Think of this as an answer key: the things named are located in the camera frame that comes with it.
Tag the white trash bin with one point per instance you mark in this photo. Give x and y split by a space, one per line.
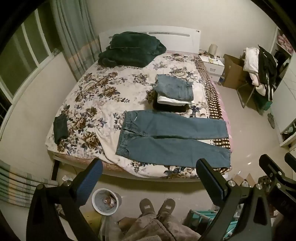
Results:
105 208

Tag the teal rack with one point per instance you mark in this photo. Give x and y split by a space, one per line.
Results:
203 215

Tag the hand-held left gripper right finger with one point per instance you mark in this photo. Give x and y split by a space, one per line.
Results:
206 175

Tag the person's slipper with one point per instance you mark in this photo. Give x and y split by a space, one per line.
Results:
147 206
166 207

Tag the person's fleece trousers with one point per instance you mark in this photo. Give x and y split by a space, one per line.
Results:
157 229

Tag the white bed headboard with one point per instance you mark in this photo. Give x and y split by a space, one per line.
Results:
175 39

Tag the green bin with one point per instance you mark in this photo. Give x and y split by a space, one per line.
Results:
266 105

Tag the folded black garment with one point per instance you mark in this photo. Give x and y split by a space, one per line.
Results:
171 108

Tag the white wardrobe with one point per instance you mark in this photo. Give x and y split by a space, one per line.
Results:
285 102

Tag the white nightstand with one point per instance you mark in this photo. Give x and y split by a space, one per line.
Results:
214 68

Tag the person's right slipper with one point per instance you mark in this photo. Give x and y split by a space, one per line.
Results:
166 207

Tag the grey floor slipper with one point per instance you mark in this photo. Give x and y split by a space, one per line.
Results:
271 120

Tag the dark green blanket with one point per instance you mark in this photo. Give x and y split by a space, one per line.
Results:
131 49

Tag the white shelf with pink items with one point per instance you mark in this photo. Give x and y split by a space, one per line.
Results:
283 41

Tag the brown checked bed sheet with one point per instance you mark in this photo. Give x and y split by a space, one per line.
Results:
213 102

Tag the blue denim pants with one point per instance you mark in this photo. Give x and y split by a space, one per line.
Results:
173 148

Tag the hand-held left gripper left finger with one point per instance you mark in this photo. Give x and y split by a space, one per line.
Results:
89 182

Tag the small dark cloth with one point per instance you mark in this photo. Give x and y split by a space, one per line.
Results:
60 128

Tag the cardboard scrap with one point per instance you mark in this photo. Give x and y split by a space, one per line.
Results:
242 179

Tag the window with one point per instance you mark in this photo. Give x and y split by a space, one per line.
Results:
25 53

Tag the metal chair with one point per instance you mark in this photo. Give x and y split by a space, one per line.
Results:
245 92

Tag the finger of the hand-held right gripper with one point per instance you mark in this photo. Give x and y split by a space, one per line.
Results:
269 165
291 160

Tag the striped cloth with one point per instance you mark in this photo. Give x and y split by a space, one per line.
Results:
20 185

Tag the striped curtain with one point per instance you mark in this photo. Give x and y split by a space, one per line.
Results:
69 37

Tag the floral blanket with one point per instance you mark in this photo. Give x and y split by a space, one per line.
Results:
104 92

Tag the person's left slipper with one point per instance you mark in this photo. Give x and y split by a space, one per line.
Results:
147 206

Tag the cardboard box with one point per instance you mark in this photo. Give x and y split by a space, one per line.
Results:
233 71

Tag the white table lamp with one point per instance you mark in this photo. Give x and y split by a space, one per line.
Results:
213 49

